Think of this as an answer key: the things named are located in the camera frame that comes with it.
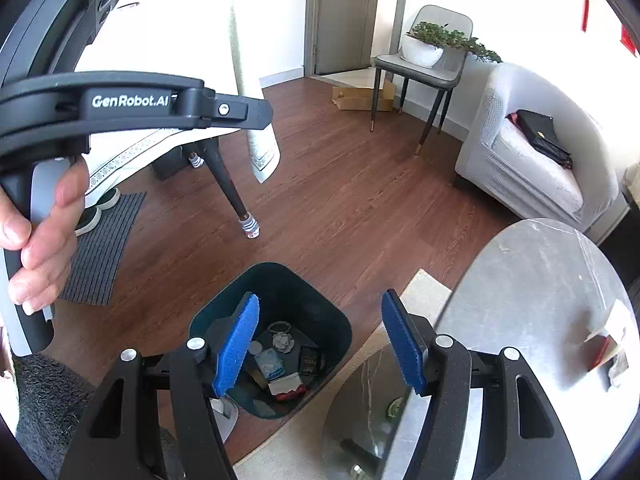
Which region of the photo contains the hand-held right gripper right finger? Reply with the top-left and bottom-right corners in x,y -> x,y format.
381,288 -> 583,480

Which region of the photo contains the grey door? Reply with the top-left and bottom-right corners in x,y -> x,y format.
305,0 -> 382,77

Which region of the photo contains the person's left hand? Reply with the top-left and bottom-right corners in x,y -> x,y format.
0,159 -> 92,316

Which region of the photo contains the black box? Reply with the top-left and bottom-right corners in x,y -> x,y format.
152,150 -> 193,181

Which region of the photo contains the white paper box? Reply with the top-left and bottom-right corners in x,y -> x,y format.
582,299 -> 630,376

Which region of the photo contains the dark ribbed floor mat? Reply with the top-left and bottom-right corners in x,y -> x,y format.
60,191 -> 147,307

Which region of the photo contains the dark table leg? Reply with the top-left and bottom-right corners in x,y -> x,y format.
192,137 -> 263,241

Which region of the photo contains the red knot wall ornament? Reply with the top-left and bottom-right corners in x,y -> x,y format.
575,0 -> 599,33

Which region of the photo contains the beige rug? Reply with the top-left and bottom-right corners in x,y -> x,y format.
232,268 -> 453,480

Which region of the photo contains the dark fuzzy garment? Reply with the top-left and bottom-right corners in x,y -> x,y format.
15,352 -> 98,478

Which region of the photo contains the blue white packet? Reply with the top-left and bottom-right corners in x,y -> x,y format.
255,350 -> 286,380

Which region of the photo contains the clear plastic wrapper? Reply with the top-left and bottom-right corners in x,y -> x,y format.
607,354 -> 629,391

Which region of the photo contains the black packet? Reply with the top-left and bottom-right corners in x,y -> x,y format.
298,345 -> 323,375

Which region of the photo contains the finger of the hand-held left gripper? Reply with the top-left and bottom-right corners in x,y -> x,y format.
202,87 -> 274,131

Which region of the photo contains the potted plant in white pot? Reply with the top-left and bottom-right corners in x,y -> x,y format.
401,21 -> 502,69

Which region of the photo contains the red white box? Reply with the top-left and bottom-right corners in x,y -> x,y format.
267,374 -> 307,401

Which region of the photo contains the grey dining chair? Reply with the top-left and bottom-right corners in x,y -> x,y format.
372,5 -> 474,156

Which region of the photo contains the black leather bag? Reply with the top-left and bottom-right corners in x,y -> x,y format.
515,109 -> 574,171

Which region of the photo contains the grey armchair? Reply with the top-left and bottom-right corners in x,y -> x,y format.
455,62 -> 621,233

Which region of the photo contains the flat cardboard box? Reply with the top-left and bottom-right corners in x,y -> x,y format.
332,80 -> 396,112

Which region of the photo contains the dark trash bin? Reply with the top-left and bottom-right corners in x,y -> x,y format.
188,261 -> 353,420

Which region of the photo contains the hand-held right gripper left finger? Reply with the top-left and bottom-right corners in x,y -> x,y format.
57,291 -> 262,480

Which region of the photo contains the table with patterned tablecloth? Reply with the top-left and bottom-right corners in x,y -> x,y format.
75,0 -> 281,209

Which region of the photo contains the silver wrapper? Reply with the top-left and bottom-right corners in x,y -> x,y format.
267,321 -> 296,355

